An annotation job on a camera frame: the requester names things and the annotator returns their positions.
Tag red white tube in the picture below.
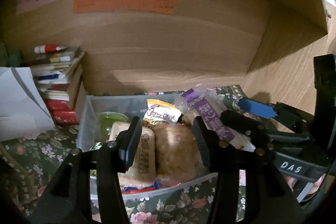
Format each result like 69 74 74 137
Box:
34 44 68 54

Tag yellow white snack packet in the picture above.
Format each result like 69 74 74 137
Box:
143 99 182 128

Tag purple biscuit roll pack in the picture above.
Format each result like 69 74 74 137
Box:
174 85 255 152

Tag right hand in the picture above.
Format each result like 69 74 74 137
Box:
284 174 335 197

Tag wooden desk shelf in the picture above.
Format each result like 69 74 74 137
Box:
1 0 335 112

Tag brown bread pack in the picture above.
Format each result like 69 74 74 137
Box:
153 123 207 186

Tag green jelly cup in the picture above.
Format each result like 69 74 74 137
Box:
97 111 129 140

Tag floral dark tablecloth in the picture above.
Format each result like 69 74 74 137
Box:
0 84 253 224

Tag white folded papers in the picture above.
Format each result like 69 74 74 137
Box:
1 67 56 141

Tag stack of books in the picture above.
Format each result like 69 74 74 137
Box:
25 47 86 125

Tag blue white snack bag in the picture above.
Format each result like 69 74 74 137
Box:
121 180 179 194

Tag beige cake pack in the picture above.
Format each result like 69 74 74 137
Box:
118 127 156 188

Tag clear plastic storage box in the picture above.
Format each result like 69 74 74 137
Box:
76 93 219 201

